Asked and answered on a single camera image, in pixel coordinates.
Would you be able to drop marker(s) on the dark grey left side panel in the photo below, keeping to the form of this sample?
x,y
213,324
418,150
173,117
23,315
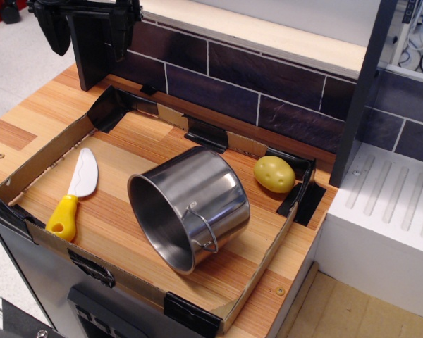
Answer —
x,y
91,57

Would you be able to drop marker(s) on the dark grey vertical post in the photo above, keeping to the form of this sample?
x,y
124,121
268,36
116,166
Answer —
x,y
355,124

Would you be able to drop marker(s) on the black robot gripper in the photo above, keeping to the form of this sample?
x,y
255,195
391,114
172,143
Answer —
x,y
51,16

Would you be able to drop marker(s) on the cardboard fence with black tape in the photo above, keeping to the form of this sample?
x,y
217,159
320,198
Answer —
x,y
109,279

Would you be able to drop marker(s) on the yellow plastic toy potato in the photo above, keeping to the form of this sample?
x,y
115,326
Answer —
x,y
274,174

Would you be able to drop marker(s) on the yellow handled white toy knife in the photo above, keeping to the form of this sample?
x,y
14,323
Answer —
x,y
83,183

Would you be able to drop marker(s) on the white ribbed drainboard sink unit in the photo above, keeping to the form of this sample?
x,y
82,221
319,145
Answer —
x,y
372,236

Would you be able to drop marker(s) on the stainless steel metal pot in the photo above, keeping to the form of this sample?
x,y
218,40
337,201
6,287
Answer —
x,y
189,207

